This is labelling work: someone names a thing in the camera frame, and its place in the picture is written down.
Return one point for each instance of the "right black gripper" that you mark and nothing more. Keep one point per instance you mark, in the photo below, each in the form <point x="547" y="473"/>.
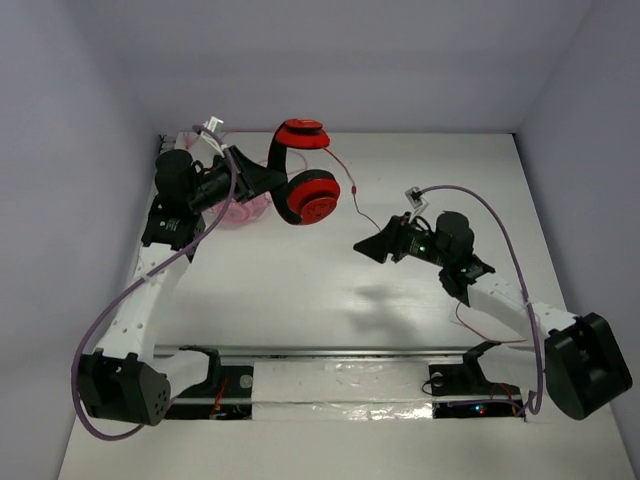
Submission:
<point x="392" y="239"/>

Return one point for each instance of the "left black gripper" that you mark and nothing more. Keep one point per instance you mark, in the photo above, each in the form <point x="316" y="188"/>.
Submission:
<point x="240" y="170"/>

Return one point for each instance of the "red black headphones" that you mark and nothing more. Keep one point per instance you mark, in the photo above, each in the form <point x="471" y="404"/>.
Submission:
<point x="312" y="195"/>

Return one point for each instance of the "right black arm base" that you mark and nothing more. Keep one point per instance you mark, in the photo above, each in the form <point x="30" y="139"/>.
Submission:
<point x="461" y="391"/>

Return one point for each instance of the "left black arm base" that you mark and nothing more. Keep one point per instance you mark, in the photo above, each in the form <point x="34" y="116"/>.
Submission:
<point x="225" y="394"/>

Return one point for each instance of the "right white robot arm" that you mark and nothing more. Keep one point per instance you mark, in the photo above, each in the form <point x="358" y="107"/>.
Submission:
<point x="575" y="360"/>

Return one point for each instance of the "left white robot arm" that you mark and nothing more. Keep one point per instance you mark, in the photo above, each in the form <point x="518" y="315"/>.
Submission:
<point x="115" y="375"/>

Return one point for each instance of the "pink headphones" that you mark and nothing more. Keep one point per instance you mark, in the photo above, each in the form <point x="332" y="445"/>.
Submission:
<point x="239" y="215"/>

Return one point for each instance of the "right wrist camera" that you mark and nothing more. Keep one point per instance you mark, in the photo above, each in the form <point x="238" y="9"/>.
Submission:
<point x="415" y="197"/>

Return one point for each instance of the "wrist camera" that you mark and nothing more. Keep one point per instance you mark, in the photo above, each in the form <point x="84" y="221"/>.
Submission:
<point x="415" y="197"/>
<point x="208" y="133"/>

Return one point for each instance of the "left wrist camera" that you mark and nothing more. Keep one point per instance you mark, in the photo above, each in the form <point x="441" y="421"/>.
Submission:
<point x="208" y="133"/>

